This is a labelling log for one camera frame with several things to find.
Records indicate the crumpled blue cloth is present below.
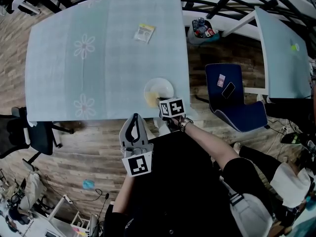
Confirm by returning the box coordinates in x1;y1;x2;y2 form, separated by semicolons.
81;179;96;191

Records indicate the black metal railing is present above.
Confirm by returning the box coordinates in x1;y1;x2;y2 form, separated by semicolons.
39;0;316;34

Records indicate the dark blue chair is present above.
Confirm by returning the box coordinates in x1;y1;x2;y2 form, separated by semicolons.
204;63;269;133

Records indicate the silver wristwatch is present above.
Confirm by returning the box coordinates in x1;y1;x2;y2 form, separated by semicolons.
178;117;195;133

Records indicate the yellow sponge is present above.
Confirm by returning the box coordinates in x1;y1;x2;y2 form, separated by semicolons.
144;91;161;108

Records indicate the black phone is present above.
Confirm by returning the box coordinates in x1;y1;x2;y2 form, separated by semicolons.
221;81;236;100

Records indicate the black plug cable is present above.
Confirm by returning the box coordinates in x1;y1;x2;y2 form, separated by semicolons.
95;188;111;202

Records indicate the plain light blue tablecloth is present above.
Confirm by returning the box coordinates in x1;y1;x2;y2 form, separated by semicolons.
254;6;312;100

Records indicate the light blue flowered tablecloth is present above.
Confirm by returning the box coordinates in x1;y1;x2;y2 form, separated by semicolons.
24;0;192;127

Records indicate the white shoulder bag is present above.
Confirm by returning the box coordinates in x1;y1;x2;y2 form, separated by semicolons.
219;179;275;237

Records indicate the white round plate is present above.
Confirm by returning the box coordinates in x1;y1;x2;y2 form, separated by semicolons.
144;77;175;101

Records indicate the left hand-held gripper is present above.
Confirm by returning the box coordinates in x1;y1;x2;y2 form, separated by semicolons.
119;113;154;177

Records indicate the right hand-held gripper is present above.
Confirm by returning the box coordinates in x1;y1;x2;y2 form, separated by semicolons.
156;96;186;133

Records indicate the person's right forearm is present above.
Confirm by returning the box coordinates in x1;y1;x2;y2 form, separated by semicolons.
184;123;240;172

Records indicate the person's black shirt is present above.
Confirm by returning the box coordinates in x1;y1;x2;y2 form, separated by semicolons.
103;132;272;237

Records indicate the yellow-topped clear packet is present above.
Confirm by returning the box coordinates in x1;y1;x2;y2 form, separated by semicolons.
133;23;156;44

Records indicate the grey trash bin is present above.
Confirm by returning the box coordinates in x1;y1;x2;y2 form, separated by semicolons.
187;17;220;45

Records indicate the white metal rack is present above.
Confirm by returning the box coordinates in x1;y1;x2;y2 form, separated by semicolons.
46;194;99;237

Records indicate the person's right hand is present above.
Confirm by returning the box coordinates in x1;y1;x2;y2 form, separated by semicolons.
172;116;186;131

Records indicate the black mesh office chair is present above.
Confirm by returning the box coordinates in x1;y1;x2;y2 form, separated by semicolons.
0;106;75;165

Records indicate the person's left forearm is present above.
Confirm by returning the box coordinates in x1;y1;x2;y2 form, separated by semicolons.
112;175;135;214

